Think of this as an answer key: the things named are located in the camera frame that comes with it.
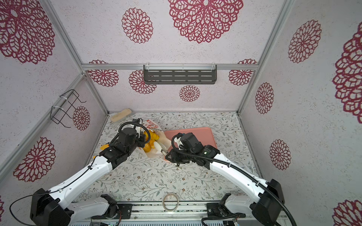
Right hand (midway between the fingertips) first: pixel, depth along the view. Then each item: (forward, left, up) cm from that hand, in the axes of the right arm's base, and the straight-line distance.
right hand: (166, 156), depth 71 cm
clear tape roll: (-20, -1, -22) cm, 30 cm away
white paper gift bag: (+18, +6, -12) cm, 23 cm away
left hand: (+13, +16, -1) cm, 21 cm away
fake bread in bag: (+19, +14, -11) cm, 26 cm away
